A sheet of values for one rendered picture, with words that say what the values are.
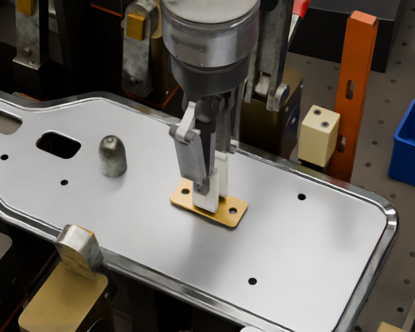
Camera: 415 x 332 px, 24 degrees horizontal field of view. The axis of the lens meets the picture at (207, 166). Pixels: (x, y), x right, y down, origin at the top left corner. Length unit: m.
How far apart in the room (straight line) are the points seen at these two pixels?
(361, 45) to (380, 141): 0.56
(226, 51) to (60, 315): 0.31
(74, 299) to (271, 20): 0.37
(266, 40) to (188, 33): 0.25
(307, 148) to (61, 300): 0.34
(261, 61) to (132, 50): 0.18
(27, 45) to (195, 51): 0.45
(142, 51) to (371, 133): 0.53
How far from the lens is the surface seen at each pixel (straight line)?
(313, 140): 1.10
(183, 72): 0.90
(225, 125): 1.00
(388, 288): 1.41
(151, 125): 1.17
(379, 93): 1.66
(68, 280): 0.99
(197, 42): 0.85
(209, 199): 1.05
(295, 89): 1.15
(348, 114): 1.11
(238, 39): 0.86
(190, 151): 0.94
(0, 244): 1.09
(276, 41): 1.07
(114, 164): 1.11
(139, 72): 1.21
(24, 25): 1.27
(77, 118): 1.19
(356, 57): 1.05
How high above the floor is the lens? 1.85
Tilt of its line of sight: 49 degrees down
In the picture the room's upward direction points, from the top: straight up
